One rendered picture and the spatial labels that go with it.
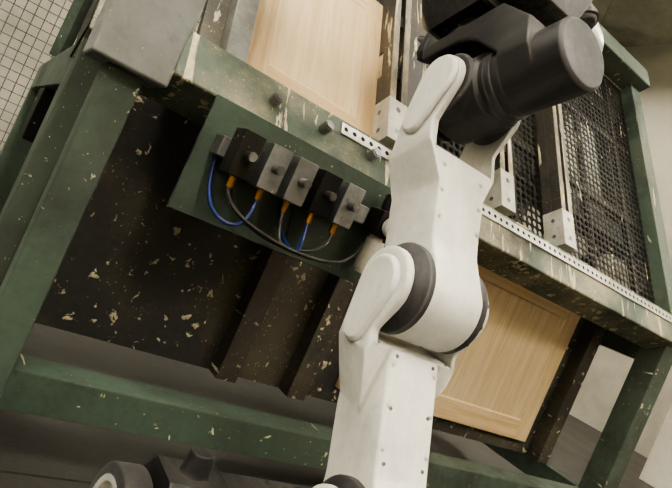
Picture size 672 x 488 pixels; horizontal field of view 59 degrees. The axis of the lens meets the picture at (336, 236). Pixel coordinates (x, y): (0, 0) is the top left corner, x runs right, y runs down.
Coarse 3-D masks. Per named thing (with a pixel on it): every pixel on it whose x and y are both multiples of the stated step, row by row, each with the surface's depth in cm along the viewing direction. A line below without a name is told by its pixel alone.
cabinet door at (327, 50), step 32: (288, 0) 144; (320, 0) 152; (352, 0) 160; (256, 32) 133; (288, 32) 140; (320, 32) 148; (352, 32) 156; (256, 64) 130; (288, 64) 137; (320, 64) 144; (352, 64) 152; (320, 96) 140; (352, 96) 148
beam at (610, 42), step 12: (600, 24) 254; (612, 36) 259; (612, 48) 254; (624, 48) 264; (612, 60) 259; (624, 60) 259; (636, 60) 269; (612, 72) 265; (624, 72) 264; (636, 72) 264; (624, 84) 271; (636, 84) 270; (648, 84) 270
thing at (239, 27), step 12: (240, 0) 130; (252, 0) 132; (240, 12) 129; (252, 12) 131; (228, 24) 128; (240, 24) 128; (252, 24) 130; (228, 36) 125; (240, 36) 127; (228, 48) 123; (240, 48) 125
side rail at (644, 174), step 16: (624, 96) 270; (624, 112) 267; (640, 112) 266; (640, 128) 260; (640, 144) 255; (640, 160) 252; (640, 176) 249; (640, 192) 247; (656, 192) 248; (640, 208) 244; (656, 208) 242; (656, 224) 237; (656, 240) 234; (656, 256) 232; (656, 272) 229; (656, 288) 227; (656, 304) 225
